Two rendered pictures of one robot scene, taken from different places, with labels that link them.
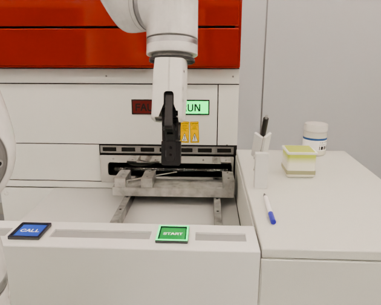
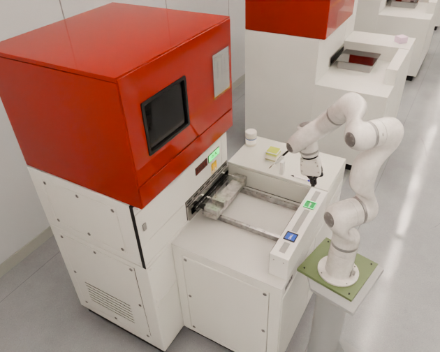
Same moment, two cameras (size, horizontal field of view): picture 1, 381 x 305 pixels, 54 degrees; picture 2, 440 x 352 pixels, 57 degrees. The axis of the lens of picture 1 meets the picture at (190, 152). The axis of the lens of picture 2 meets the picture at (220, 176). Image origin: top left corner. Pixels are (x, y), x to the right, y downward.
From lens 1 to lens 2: 198 cm
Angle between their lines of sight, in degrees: 57
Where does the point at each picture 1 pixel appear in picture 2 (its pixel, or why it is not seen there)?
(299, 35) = not seen: hidden behind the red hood
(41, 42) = (170, 169)
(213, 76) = not seen: hidden behind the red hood
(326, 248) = (332, 179)
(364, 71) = not seen: hidden behind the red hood
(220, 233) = (312, 195)
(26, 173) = (158, 248)
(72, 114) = (174, 197)
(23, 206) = (158, 268)
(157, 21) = (315, 148)
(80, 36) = (185, 153)
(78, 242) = (304, 226)
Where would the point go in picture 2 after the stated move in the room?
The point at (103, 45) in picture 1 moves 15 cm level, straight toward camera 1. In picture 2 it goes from (193, 151) to (223, 154)
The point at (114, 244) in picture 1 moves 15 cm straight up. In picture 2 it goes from (309, 218) to (312, 195)
